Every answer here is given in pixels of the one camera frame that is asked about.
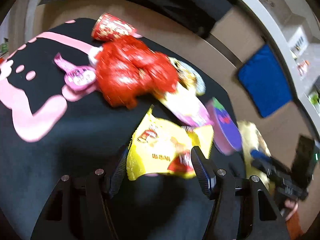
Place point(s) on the right hand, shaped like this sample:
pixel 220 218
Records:
pixel 289 209

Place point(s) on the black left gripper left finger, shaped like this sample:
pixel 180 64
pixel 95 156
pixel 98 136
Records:
pixel 119 173

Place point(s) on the orange sleeve forearm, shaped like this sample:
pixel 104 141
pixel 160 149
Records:
pixel 293 226

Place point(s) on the small pink candy wrapper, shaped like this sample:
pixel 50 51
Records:
pixel 77 78

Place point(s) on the black pink patterned tablecloth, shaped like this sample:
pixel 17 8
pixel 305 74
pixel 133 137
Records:
pixel 44 136

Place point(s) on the red plastic bag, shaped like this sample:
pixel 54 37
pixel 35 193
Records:
pixel 126 68

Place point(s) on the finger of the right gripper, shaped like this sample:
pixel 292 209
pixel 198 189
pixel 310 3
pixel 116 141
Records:
pixel 261 161

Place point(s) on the purple round lid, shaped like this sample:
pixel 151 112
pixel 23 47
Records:
pixel 227 137

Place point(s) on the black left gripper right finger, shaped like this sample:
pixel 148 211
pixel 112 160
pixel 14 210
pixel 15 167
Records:
pixel 204 172

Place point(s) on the yellow pink snack bag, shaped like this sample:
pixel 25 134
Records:
pixel 185 106

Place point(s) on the blue towel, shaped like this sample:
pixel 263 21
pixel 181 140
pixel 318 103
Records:
pixel 263 79

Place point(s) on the red paper noodle cup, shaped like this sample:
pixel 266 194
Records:
pixel 109 28

